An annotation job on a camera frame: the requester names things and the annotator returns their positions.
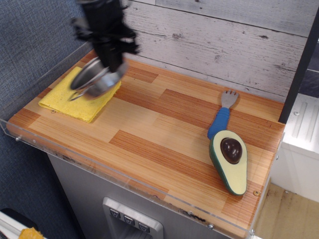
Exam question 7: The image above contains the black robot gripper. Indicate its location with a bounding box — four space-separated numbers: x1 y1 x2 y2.
70 0 139 73

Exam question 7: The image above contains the stainless steel pot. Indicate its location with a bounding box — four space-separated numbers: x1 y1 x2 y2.
69 57 128 101

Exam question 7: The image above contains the yellow folded cloth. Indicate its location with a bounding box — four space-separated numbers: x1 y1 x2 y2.
38 67 122 123

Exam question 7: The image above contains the clear acrylic table guard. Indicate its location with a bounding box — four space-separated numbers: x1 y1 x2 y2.
4 32 289 239

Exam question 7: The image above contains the toy avocado half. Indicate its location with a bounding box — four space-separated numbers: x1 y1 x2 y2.
209 130 248 196

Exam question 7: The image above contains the grey toy fridge dispenser panel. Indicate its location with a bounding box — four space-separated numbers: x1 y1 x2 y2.
103 197 164 239

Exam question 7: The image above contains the white ribbed box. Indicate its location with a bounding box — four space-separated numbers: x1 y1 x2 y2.
270 94 319 202

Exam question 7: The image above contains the blue handled metal fork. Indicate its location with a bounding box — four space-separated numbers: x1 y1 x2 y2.
207 90 239 139

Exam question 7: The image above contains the black right vertical post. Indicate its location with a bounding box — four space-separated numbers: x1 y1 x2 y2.
278 10 319 123

